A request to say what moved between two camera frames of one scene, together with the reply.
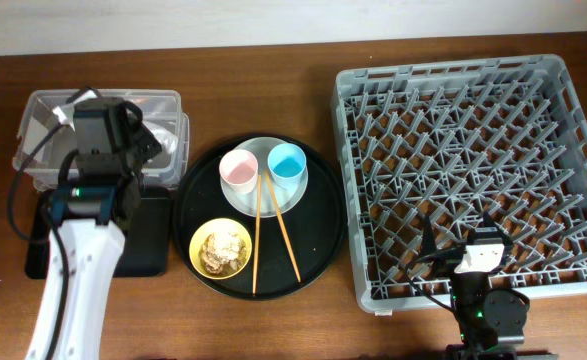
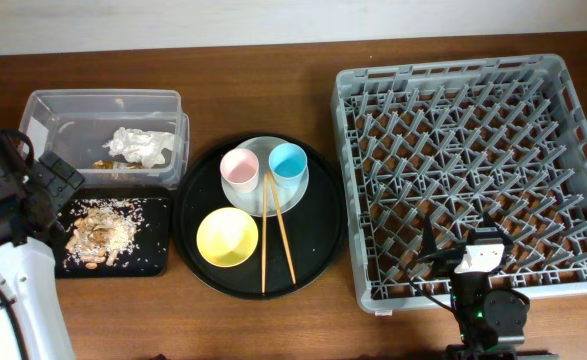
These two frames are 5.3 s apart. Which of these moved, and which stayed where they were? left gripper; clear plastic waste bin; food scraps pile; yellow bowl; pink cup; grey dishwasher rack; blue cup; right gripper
Moved: yellow bowl; left gripper; food scraps pile
Stayed: pink cup; right gripper; clear plastic waste bin; blue cup; grey dishwasher rack
